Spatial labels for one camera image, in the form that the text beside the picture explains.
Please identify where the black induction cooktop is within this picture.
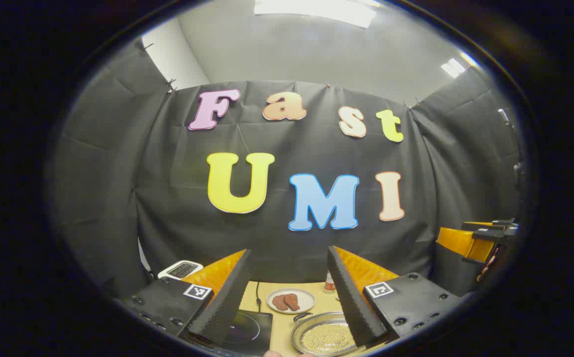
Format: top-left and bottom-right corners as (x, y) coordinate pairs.
(220, 308), (274, 355)

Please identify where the pile of soybeans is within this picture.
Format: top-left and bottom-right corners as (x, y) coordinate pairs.
(301, 323), (357, 355)

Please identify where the large ceiling light panel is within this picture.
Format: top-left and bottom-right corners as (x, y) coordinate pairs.
(254, 0), (378, 29)

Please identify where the white toaster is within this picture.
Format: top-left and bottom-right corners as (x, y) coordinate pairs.
(157, 260), (203, 280)

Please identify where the small ceiling light panel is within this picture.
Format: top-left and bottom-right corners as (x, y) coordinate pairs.
(441, 58), (467, 78)

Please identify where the steel pot with black handle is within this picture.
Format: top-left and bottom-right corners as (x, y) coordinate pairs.
(290, 311), (367, 357)

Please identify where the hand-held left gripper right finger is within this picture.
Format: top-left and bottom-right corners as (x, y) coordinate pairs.
(327, 245), (467, 349)

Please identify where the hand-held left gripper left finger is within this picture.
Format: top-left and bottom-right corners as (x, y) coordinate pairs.
(121, 249), (252, 348)

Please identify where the white round plate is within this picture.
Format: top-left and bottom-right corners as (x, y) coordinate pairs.
(266, 288), (316, 315)

